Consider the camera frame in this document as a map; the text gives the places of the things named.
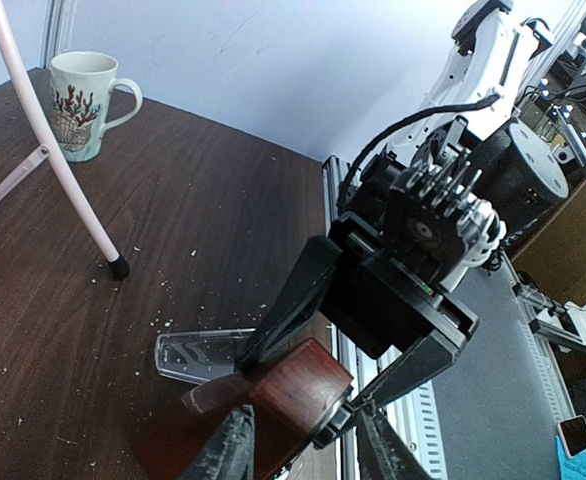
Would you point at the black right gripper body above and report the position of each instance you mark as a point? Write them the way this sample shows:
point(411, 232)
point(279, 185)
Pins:
point(388, 292)

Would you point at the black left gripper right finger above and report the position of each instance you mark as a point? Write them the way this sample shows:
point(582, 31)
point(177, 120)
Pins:
point(380, 451)

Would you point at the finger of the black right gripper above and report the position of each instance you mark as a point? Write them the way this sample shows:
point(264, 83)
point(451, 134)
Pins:
point(423, 361)
point(296, 304)

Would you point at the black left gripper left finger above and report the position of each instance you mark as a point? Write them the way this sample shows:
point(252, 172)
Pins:
point(230, 452)

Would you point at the brown wooden metronome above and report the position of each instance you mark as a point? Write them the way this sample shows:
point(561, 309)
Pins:
point(293, 396)

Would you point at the clear plastic metronome cover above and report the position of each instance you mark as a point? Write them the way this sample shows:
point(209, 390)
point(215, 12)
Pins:
point(198, 357)

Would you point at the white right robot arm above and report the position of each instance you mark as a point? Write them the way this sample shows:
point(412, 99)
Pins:
point(480, 82)

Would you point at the pink smartphone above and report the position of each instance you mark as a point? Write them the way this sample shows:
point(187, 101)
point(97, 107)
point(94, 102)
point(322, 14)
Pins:
point(572, 434)

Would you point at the white floral ceramic mug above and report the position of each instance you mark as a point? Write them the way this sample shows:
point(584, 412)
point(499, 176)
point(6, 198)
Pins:
point(82, 84)

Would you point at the pink music stand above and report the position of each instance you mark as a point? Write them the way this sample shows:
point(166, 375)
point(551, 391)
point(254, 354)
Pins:
point(49, 151)

